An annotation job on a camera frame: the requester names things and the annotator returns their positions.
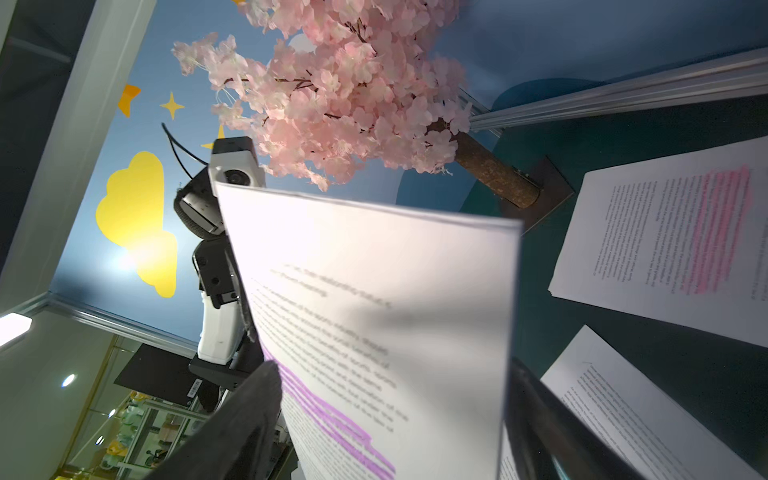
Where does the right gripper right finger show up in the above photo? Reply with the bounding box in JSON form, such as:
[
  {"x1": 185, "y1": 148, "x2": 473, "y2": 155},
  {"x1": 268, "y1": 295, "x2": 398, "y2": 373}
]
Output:
[{"x1": 505, "y1": 357, "x2": 642, "y2": 479}]

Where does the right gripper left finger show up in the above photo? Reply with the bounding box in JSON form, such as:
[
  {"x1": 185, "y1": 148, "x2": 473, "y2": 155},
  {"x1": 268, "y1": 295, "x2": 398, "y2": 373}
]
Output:
[{"x1": 147, "y1": 361, "x2": 282, "y2": 479}]

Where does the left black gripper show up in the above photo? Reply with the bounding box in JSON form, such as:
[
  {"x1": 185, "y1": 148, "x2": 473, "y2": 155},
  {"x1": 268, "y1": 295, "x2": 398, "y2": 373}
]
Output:
[{"x1": 173, "y1": 168, "x2": 225, "y2": 240}]

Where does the document with blue highlight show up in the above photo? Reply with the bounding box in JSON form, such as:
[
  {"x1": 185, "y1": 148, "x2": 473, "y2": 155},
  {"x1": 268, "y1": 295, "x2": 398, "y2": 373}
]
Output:
[{"x1": 499, "y1": 325, "x2": 763, "y2": 480}]

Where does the document with purple highlight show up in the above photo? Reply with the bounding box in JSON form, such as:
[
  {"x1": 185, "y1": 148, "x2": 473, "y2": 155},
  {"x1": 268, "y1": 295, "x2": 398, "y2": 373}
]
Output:
[{"x1": 217, "y1": 184, "x2": 523, "y2": 479}]

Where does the document with pink highlight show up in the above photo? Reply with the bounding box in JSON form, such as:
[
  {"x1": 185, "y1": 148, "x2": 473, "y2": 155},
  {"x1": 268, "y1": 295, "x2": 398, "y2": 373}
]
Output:
[{"x1": 549, "y1": 137, "x2": 767, "y2": 346}]

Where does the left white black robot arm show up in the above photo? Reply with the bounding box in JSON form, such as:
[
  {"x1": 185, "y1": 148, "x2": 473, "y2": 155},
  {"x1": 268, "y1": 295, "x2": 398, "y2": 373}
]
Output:
[{"x1": 174, "y1": 169, "x2": 264, "y2": 391}]

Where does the pink cherry blossom tree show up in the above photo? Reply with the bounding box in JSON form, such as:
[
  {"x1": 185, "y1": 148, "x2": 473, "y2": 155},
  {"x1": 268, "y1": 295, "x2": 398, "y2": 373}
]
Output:
[{"x1": 172, "y1": 0, "x2": 574, "y2": 226}]

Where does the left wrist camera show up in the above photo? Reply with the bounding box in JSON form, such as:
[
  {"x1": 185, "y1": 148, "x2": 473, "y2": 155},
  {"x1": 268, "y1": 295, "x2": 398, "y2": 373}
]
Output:
[{"x1": 208, "y1": 136, "x2": 266, "y2": 196}]

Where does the black monitor outside enclosure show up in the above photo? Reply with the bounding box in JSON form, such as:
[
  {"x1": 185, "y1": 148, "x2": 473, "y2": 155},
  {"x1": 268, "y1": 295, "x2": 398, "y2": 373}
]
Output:
[{"x1": 115, "y1": 344, "x2": 219, "y2": 411}]

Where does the back aluminium frame bar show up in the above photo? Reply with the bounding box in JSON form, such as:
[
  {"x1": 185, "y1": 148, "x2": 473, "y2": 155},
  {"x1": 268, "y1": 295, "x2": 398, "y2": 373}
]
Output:
[{"x1": 470, "y1": 48, "x2": 767, "y2": 131}]

